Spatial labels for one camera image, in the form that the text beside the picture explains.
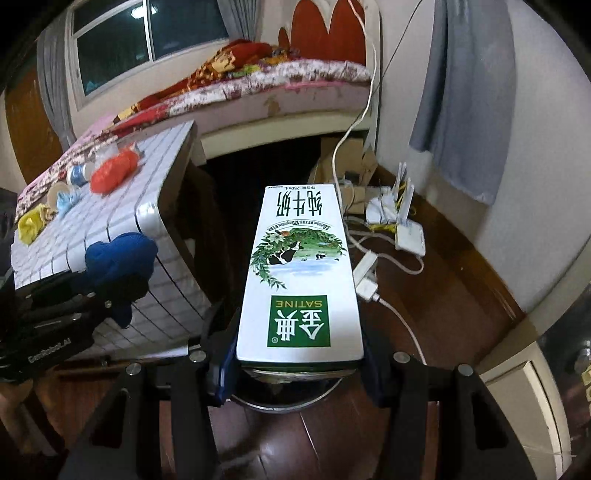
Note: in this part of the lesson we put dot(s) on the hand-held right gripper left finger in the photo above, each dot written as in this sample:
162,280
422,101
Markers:
226,374

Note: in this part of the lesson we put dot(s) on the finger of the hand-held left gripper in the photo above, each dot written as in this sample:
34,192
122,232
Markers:
55,286
124,288

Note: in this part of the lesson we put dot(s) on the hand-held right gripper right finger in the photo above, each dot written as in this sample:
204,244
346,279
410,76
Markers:
372,385

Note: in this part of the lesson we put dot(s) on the blue cloth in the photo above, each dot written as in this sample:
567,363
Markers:
122,256

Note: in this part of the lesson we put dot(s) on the round metal rimmed bin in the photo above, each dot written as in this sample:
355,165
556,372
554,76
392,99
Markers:
286,404

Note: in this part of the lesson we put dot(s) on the white green milk carton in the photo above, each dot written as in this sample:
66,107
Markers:
295,286

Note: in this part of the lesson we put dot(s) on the blue white paper cup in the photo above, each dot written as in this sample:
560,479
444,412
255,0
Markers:
79,175

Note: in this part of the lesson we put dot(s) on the yellow cloth toy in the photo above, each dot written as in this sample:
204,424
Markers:
33,224

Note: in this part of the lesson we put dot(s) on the light blue crumpled wrapper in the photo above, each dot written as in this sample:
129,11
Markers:
68,202

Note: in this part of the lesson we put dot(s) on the beige paper cup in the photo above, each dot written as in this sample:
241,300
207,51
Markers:
56,193

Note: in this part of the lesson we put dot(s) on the white gridded tablecloth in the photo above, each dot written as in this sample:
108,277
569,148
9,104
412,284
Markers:
143,184

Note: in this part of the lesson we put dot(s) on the white power strip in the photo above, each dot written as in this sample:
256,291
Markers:
365,277

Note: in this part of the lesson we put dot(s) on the red plastic bag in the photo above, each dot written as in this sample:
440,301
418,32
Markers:
113,173

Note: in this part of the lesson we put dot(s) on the clear plastic wrapper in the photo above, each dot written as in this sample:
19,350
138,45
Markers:
111,150

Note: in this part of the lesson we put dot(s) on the brown wooden door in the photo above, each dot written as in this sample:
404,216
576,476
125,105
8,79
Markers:
27,134

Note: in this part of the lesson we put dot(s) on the white router with antennas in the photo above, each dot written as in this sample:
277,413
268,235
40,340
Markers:
411,235

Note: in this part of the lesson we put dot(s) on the pink sheet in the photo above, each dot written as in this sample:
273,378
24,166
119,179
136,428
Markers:
92,134

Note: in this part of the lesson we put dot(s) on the white cabinet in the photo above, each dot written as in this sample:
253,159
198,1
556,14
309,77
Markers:
526,415

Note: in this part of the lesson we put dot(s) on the grey window curtain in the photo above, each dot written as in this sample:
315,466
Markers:
55,92
238,18

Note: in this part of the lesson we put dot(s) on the brown cardboard box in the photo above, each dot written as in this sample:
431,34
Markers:
332,157

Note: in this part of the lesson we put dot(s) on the white framed window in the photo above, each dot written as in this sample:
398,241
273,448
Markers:
115,46

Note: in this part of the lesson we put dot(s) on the pink bed mattress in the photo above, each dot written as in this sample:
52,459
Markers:
286,106

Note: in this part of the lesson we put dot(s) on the red printed blanket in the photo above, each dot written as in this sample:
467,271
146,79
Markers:
221,64

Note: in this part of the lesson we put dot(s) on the floral bedsheet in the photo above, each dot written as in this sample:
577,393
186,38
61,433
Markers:
277,78

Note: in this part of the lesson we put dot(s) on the grey hanging cloth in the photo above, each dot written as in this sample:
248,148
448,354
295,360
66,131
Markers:
461,92

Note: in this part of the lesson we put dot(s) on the red white headboard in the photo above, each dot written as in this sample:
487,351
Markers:
323,23

